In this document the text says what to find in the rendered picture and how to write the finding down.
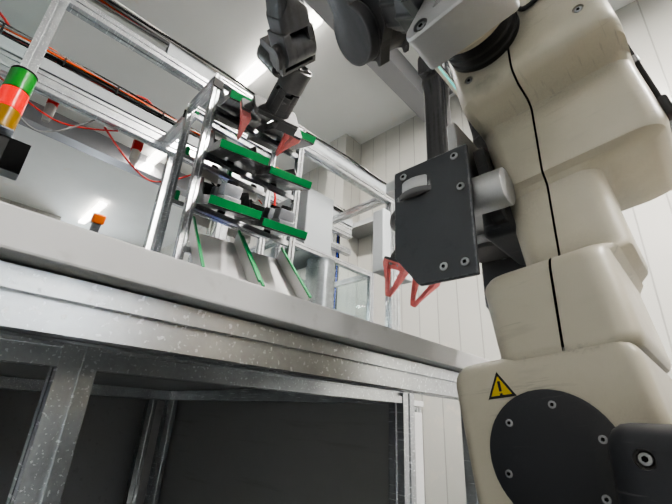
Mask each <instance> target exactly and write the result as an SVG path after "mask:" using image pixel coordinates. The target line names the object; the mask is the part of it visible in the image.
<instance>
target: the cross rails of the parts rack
mask: <svg viewBox="0 0 672 504"><path fill-rule="evenodd" d="M215 113H217V114H219V115H220V116H222V117H224V118H225V119H227V120H229V121H231V122H232V123H234V124H236V125H237V126H239V123H240V119H238V118H237V117H235V116H233V115H232V114H230V113H228V112H227V111H225V110H223V109H222V108H220V107H218V106H217V107H216V111H215ZM193 119H195V120H197V121H199V122H200V123H202V124H203V120H204V117H202V116H200V115H197V114H196V113H194V117H193ZM212 129H215V131H217V132H218V133H220V134H222V135H224V136H226V137H227V138H229V139H231V140H233V141H235V142H236V143H238V144H240V145H242V146H243V147H245V148H247V149H249V148H252V147H255V146H253V145H251V144H249V143H248V142H246V141H244V140H242V139H239V140H237V137H236V136H235V135H233V134H232V133H230V132H228V131H226V130H225V129H223V128H221V127H219V126H218V125H216V124H214V123H213V125H212ZM245 130H246V131H248V132H249V133H251V134H253V135H254V136H256V137H258V138H259V139H261V140H263V141H265V142H266V143H268V144H270V145H271V146H273V147H275V148H276V149H277V148H278V145H279V143H278V142H276V141H275V140H273V139H271V138H270V137H268V136H267V135H265V134H263V133H262V132H260V131H258V130H257V129H255V128H253V127H252V126H250V125H248V126H247V127H246V129H245ZM256 149H257V153H258V154H260V155H263V156H265V157H268V158H270V159H271V156H270V155H269V154H267V153H265V152H263V151H262V150H260V149H258V148H256ZM283 153H285V154H287V155H288V156H290V157H292V158H293V159H295V160H296V159H298V154H296V153H295V152H293V151H291V150H290V149H286V150H285V151H283ZM183 159H184V160H186V161H188V162H190V163H192V164H193V163H194V159H195V158H194V157H192V156H190V155H189V156H188V155H186V154H185V153H184V158H183ZM205 159H207V160H209V161H211V162H213V163H215V164H217V165H219V166H221V167H223V168H225V169H227V170H229V171H231V172H233V173H235V174H237V175H239V176H241V177H243V178H245V179H247V180H249V181H251V182H253V183H255V184H257V185H259V186H261V187H263V188H265V189H268V190H270V191H272V192H274V193H276V194H278V195H280V196H282V197H284V198H286V199H288V200H290V201H293V200H294V196H293V195H291V194H289V193H287V192H285V191H283V190H281V189H279V188H277V187H275V186H274V185H272V184H270V183H268V182H266V181H264V180H262V179H260V178H258V177H256V176H254V175H252V174H250V173H248V172H246V171H244V170H242V169H240V168H238V167H236V166H234V165H233V164H231V163H229V162H227V161H225V160H223V159H221V158H219V157H217V156H215V155H213V154H211V153H209V152H206V157H205ZM203 169H204V170H207V171H209V172H211V173H213V174H215V175H217V176H219V177H221V178H223V179H225V180H232V181H235V182H237V183H239V184H240V185H239V186H240V187H242V188H244V189H246V190H248V191H250V192H253V193H255V194H257V195H259V196H261V197H263V198H264V197H265V196H266V193H265V192H263V191H261V190H259V189H257V188H255V187H253V186H251V185H249V184H247V183H245V182H243V181H241V180H238V179H236V178H234V177H232V176H229V175H228V174H226V173H224V172H222V171H220V170H218V169H216V168H214V167H212V166H210V165H208V164H206V163H204V166H203ZM172 205H174V206H177V207H179V208H182V209H183V206H184V202H182V201H179V200H175V199H174V198H173V202H172ZM193 213H195V214H197V215H200V216H202V217H205V218H207V219H210V220H212V221H215V222H217V223H220V224H223V225H225V226H228V227H230V228H233V229H235V230H240V231H241V232H243V233H245V234H248V235H250V236H253V237H255V238H260V237H262V238H265V239H267V240H270V241H272V242H275V243H277V244H280V245H282V246H285V247H287V246H289V241H287V240H284V239H282V238H279V237H277V236H275V235H272V234H270V233H267V232H265V231H262V230H260V229H258V228H255V227H253V226H250V225H248V224H246V223H243V222H241V221H238V220H236V219H233V218H231V217H229V216H226V215H224V214H221V213H219V212H217V211H214V210H212V209H209V208H207V207H204V206H202V205H200V204H197V203H195V207H194V212H193Z"/></svg>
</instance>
